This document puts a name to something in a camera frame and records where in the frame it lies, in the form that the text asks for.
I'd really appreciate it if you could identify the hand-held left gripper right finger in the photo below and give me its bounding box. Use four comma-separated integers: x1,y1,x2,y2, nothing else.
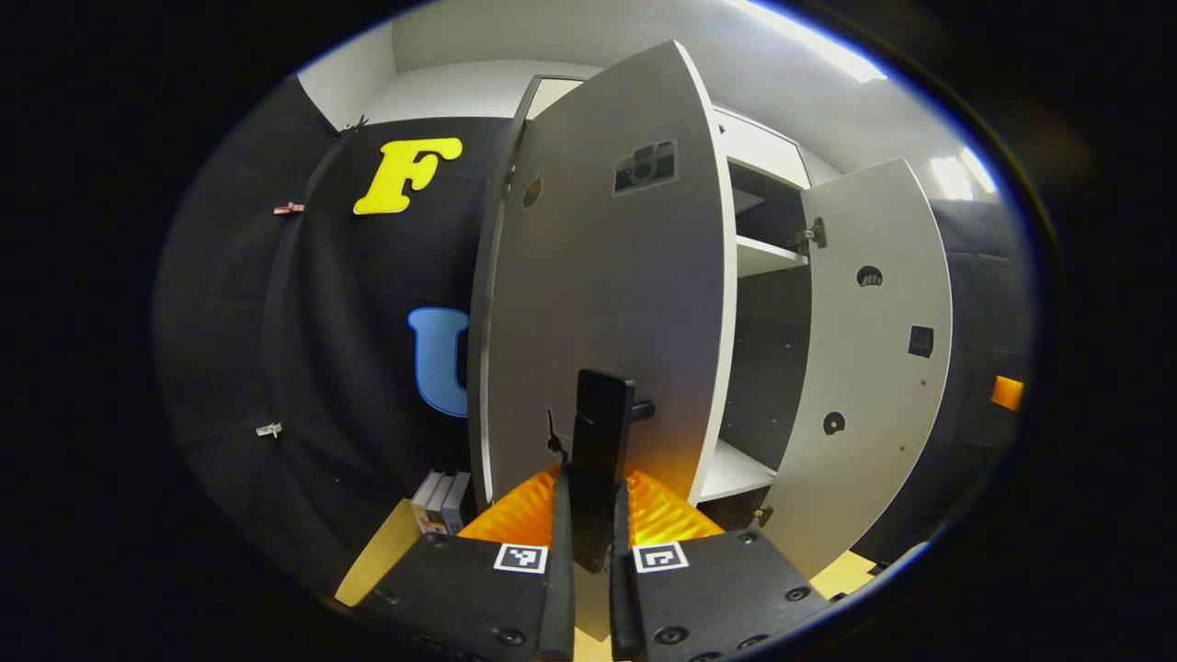
611,467,833,662

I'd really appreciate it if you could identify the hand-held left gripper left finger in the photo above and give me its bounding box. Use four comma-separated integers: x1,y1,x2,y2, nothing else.
354,464,576,662

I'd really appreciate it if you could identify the beige shoe cabinet door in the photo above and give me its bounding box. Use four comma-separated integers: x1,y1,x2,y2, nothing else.
754,158,954,580
467,39,739,576

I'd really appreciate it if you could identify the grey double-door shoe cabinet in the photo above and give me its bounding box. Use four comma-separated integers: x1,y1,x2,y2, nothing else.
504,74,815,534

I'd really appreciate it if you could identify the double ceiling light panel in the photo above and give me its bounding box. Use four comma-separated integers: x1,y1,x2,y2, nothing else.
929,147,999,201

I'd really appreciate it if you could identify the blue-grey small box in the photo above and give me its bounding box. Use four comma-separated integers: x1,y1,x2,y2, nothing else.
441,472,472,536

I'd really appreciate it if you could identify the grey small box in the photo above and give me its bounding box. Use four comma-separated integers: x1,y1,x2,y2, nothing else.
428,473,456,536

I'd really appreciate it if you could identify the white small box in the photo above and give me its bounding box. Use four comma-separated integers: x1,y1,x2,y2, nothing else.
412,471,442,534

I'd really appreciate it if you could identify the black backdrop cloth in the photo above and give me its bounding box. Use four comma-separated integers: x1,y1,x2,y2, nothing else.
152,74,1035,599

